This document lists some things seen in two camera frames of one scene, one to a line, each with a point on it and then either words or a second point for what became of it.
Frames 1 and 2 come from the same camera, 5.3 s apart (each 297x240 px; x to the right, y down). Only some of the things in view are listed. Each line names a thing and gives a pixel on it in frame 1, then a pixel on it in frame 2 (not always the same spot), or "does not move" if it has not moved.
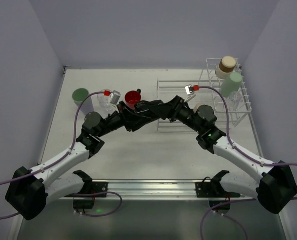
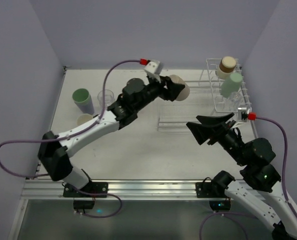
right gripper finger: x=167 y=110 → x=213 y=120
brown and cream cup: x=226 y=66 does not move
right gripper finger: x=149 y=104 → x=202 y=133
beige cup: x=197 y=106 → x=185 y=92
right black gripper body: x=175 y=109 → x=216 y=135
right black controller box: x=213 y=203 does not move
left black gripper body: x=125 y=116 → x=164 y=88
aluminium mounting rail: x=155 y=190 does not move
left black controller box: x=83 y=204 does not move
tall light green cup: x=231 y=84 does not move
